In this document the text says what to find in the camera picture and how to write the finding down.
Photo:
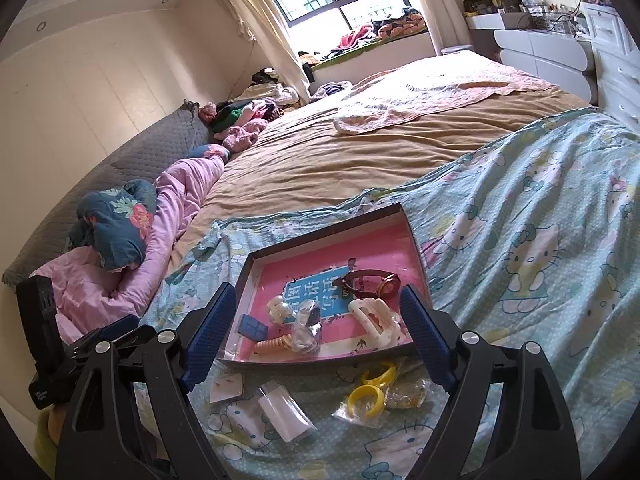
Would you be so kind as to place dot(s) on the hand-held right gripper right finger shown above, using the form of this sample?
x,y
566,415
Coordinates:
x,y
425,332

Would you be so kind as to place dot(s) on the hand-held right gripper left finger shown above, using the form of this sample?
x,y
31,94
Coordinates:
x,y
210,332

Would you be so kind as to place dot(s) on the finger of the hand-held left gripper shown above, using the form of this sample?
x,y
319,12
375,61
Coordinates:
x,y
117,325
135,337

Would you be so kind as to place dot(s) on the small blue packet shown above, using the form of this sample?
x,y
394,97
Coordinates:
x,y
252,326

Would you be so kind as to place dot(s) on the white hair claw clip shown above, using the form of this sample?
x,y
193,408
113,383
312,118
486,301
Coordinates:
x,y
372,322

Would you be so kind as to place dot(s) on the brown wrist watch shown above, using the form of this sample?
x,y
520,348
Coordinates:
x,y
375,284

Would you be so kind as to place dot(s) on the clear bag of dark beads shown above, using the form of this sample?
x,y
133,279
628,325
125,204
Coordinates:
x,y
307,330

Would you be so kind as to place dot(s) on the dark cardboard box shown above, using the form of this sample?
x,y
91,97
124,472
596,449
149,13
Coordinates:
x,y
320,237

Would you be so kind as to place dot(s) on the person's left hand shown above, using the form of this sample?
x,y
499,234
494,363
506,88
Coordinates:
x,y
56,422

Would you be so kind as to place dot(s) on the blue floral pillow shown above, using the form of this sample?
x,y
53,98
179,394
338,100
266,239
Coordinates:
x,y
120,235

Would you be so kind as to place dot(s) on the empty clear plastic bag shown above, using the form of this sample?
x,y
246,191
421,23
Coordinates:
x,y
287,412

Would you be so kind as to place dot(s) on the pink quilt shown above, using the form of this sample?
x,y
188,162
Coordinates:
x,y
170,220

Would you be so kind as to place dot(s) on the pink book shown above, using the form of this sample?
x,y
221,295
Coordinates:
x,y
305,262

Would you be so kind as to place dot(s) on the cartoon cat printed blanket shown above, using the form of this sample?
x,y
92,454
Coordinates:
x,y
540,240

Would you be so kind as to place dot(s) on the grey quilted headboard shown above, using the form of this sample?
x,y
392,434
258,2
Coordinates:
x,y
125,160

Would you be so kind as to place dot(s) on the tan bed sheet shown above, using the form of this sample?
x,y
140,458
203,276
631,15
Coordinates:
x,y
310,160

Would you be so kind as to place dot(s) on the pile of clothes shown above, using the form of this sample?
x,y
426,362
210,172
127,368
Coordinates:
x,y
245,115

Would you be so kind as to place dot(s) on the pale pink towel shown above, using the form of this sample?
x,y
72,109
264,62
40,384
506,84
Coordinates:
x,y
440,92

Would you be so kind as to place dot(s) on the white window bench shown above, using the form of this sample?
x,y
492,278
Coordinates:
x,y
380,57

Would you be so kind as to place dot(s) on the white dressing table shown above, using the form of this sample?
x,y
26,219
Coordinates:
x,y
540,55

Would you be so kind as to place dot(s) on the clothes on window bench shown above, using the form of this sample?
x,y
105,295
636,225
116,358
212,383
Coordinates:
x,y
395,25

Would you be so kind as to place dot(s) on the cream curtain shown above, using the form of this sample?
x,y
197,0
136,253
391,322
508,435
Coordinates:
x,y
440,0
270,25

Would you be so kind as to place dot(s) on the white drawer cabinet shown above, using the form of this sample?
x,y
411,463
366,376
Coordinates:
x,y
615,60

